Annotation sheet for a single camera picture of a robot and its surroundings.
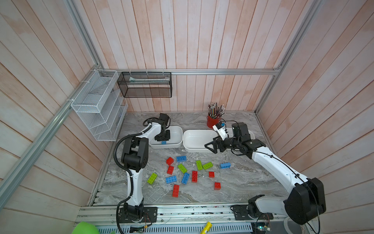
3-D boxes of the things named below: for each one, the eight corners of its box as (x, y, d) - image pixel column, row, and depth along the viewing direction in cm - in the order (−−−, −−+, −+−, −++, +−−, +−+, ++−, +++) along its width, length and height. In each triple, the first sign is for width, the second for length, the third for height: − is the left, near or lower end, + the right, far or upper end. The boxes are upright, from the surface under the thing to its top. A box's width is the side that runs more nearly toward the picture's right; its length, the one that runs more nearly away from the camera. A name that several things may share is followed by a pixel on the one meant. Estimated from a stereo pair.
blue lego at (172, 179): (166, 183, 86) (165, 182, 84) (165, 178, 87) (165, 177, 86) (177, 181, 86) (177, 180, 85) (176, 176, 88) (176, 175, 87)
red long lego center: (191, 182, 86) (191, 181, 84) (191, 172, 90) (191, 170, 88) (198, 182, 86) (198, 181, 84) (197, 172, 90) (197, 170, 88)
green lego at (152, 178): (147, 182, 86) (146, 180, 85) (153, 173, 90) (153, 172, 88) (151, 185, 85) (151, 184, 83) (158, 176, 88) (157, 175, 87)
